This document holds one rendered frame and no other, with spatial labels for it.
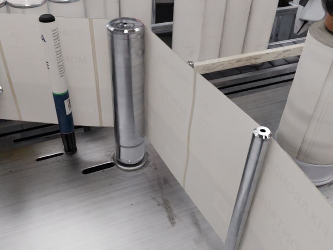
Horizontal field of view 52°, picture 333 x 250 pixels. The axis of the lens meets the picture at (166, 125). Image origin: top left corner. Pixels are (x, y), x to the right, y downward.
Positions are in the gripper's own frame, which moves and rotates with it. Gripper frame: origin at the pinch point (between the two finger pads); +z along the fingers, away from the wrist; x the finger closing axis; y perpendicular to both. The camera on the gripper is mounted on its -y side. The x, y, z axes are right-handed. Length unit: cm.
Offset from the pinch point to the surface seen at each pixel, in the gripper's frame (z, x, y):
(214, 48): 10.8, -17.6, 2.1
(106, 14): 13.1, -39.0, 2.4
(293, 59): 5.7, 0.9, 3.5
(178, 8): 7.7, -28.3, 1.8
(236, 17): 4.3, -17.0, 1.9
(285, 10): -1.5, -2.4, -3.1
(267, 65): 9.1, -5.0, 3.8
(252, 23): 3.7, -12.9, 1.9
